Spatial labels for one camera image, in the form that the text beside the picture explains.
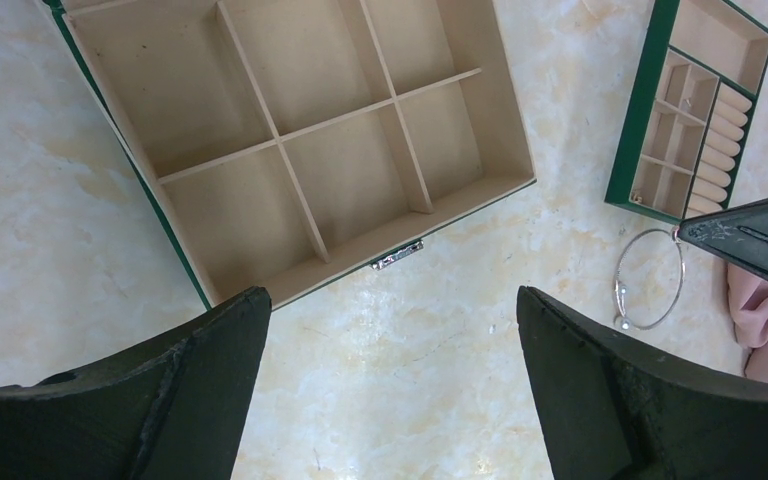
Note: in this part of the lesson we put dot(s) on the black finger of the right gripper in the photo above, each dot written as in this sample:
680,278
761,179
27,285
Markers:
737,235

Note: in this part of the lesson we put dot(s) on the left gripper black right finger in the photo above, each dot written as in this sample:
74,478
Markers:
613,407

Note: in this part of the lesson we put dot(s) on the green jewelry box with lid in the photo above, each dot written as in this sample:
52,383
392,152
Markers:
286,144

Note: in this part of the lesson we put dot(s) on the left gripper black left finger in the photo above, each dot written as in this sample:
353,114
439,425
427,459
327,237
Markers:
171,407

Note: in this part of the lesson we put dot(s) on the green compartment jewelry tray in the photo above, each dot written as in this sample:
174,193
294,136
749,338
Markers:
685,162

